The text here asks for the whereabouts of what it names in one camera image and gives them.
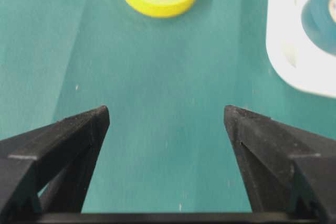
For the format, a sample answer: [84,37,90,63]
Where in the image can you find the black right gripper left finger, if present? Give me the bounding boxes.
[1,106,110,219]

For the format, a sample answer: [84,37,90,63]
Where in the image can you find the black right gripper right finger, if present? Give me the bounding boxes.
[224,105,335,219]

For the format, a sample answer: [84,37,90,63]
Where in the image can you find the teal green tape roll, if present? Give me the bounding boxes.
[301,0,335,56]

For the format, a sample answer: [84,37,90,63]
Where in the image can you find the white rectangular plastic tray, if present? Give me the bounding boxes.
[266,0,335,98]

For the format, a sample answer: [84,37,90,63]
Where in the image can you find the green table cloth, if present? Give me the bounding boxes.
[1,0,335,212]

